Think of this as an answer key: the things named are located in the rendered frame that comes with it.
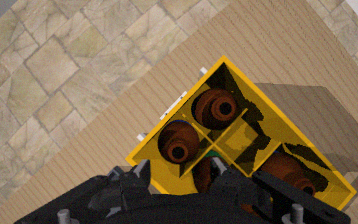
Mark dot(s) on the grey square tray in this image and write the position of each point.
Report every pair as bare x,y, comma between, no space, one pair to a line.
112,175

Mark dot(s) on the yellow bottle crate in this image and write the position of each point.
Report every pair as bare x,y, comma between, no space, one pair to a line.
257,130

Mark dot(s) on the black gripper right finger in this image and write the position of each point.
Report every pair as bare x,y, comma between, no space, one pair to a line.
290,204

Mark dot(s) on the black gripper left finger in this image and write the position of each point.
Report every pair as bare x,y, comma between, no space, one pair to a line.
72,206

